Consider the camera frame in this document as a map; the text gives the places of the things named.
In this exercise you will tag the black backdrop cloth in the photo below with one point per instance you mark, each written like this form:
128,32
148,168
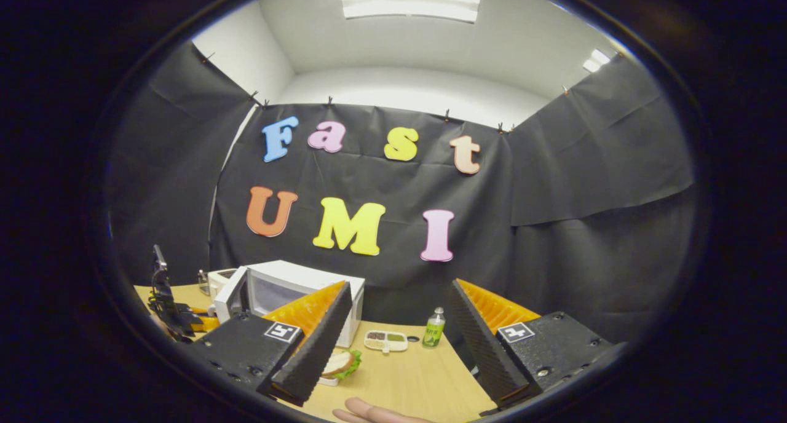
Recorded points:
584,238

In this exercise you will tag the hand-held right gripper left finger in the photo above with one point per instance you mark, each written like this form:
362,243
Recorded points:
320,343

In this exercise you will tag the sandwich with lettuce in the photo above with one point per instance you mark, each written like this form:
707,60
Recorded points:
339,363

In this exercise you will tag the white rectangular ribbed dish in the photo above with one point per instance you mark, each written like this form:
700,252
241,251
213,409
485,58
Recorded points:
327,382

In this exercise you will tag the green drink bottle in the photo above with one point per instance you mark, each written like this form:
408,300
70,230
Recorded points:
433,334

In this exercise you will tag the white divided condiment dish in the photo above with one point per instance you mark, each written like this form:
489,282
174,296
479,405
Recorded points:
386,347

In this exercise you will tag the long ceiling light panel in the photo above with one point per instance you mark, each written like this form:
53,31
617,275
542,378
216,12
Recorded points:
411,3

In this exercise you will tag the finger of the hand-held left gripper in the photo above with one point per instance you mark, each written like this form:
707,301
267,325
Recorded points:
206,323

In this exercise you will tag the white microwave oven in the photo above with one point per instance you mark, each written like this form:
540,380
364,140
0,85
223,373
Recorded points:
289,272

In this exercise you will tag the white toaster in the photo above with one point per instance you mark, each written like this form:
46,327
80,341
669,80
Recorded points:
219,277

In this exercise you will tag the small ceiling light panel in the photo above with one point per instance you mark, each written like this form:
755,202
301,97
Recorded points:
596,60

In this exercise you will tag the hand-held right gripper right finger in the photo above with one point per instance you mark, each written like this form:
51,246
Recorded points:
482,349

